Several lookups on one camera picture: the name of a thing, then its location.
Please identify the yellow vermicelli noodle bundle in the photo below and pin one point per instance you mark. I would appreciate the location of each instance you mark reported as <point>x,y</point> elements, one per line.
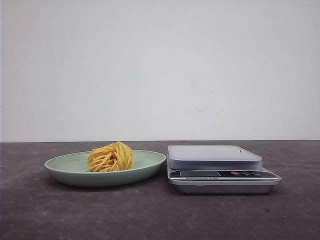
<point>111,158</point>

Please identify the light green oval plate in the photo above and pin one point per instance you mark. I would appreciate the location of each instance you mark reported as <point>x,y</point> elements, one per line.
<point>71,169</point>

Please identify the silver digital kitchen scale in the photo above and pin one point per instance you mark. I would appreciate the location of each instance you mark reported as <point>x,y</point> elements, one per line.
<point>218,169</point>

